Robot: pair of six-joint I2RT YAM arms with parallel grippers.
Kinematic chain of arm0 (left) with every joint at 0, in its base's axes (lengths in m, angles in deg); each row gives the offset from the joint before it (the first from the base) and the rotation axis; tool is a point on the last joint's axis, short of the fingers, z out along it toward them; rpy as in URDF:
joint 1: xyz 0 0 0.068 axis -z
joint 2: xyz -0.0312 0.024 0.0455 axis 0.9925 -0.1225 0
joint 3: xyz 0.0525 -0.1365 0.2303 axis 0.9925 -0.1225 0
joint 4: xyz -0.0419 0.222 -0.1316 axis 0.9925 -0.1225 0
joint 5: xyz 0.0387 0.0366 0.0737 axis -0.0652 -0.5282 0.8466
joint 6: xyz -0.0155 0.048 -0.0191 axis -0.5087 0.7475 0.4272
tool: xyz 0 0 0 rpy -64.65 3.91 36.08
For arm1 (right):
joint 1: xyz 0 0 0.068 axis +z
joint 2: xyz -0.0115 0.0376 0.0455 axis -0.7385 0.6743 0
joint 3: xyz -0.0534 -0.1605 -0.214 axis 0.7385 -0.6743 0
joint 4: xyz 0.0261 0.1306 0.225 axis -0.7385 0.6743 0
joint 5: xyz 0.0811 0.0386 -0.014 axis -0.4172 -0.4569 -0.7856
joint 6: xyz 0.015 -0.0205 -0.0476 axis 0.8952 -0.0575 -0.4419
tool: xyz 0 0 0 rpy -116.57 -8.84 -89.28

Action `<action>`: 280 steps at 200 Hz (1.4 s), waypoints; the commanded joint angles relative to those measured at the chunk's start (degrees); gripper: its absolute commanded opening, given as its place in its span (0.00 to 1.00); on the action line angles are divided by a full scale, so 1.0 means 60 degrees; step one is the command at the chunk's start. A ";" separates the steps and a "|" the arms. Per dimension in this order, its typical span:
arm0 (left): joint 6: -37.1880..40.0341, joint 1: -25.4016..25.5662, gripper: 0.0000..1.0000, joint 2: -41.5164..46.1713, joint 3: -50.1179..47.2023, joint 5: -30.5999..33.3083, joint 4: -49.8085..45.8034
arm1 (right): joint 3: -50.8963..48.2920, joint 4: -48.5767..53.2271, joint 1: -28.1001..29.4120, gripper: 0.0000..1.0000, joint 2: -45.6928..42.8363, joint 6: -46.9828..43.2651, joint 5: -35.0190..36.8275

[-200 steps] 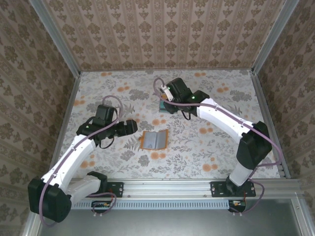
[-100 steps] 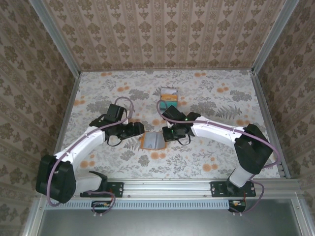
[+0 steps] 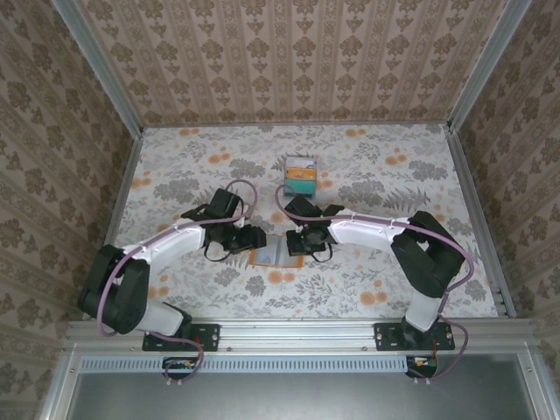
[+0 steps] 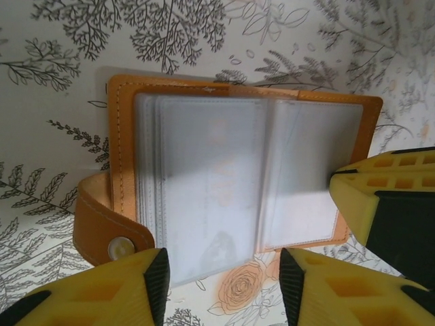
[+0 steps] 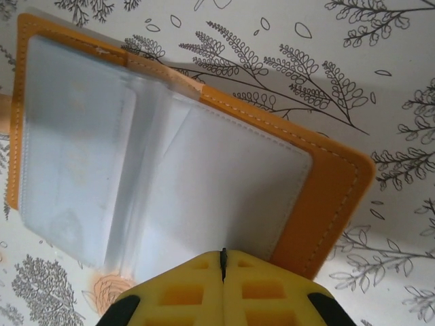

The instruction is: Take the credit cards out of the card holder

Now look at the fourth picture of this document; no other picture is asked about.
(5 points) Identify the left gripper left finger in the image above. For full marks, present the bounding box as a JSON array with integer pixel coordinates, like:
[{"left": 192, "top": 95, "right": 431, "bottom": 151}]
[{"left": 0, "top": 247, "right": 170, "bottom": 326}]

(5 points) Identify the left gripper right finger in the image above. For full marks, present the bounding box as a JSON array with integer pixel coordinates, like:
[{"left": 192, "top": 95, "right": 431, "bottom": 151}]
[{"left": 279, "top": 247, "right": 435, "bottom": 326}]

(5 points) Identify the orange leather card holder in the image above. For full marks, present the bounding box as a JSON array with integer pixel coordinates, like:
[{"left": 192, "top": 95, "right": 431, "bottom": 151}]
[{"left": 73, "top": 73, "right": 384, "bottom": 283}]

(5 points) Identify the floral patterned table cover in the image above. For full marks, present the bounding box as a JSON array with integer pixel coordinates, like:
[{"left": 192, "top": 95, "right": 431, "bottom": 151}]
[{"left": 0, "top": 0, "right": 435, "bottom": 326}]

